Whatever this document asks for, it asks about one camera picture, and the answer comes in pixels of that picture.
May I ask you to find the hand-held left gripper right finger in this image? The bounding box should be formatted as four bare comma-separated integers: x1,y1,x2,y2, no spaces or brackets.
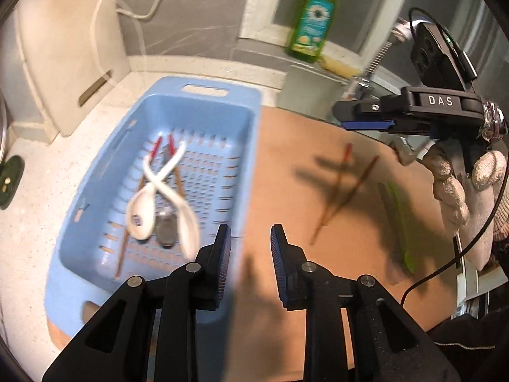
270,224,462,382

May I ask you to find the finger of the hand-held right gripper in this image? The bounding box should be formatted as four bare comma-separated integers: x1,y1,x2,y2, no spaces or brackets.
332,95,403,123
342,119,398,132

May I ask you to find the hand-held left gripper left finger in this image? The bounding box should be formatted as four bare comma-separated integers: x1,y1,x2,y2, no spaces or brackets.
42,224,233,382

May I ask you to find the white ceramic spoon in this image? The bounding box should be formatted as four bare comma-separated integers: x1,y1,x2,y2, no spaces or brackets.
142,158,200,261
126,141,187,241

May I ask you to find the blue plastic basket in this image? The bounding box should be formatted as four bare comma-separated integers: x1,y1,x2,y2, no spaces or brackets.
44,76,264,337

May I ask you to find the green plastic utensil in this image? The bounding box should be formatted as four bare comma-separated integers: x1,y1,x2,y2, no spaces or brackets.
377,182,417,276

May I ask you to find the person's right hand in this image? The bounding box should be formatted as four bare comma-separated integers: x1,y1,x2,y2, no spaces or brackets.
422,142,509,272

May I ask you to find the yellow sponge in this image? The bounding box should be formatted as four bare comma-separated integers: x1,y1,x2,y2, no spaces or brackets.
320,56,360,79

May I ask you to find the metal spoon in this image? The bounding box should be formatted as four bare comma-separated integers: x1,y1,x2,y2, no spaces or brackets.
156,146,180,249

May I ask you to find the brown wooden board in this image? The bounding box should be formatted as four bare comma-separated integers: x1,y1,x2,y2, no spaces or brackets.
47,105,467,382

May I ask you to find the green dish soap bottle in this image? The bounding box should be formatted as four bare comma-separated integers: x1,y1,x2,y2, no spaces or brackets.
285,0,339,63

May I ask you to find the black jacket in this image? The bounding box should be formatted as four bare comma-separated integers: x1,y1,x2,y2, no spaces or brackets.
427,310,509,382

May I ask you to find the dark green round pad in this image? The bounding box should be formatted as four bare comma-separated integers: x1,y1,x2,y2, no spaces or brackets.
0,155,25,210

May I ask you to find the beige box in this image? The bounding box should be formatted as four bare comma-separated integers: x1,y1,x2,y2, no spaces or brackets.
15,0,133,145

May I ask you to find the faucet sprayer with spring hose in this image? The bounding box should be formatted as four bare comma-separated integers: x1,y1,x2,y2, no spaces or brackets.
345,10,432,101

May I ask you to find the black cable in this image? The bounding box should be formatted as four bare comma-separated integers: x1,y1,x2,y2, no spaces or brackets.
401,7,509,305

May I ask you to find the white cable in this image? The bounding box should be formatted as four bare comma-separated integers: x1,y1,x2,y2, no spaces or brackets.
91,0,180,85

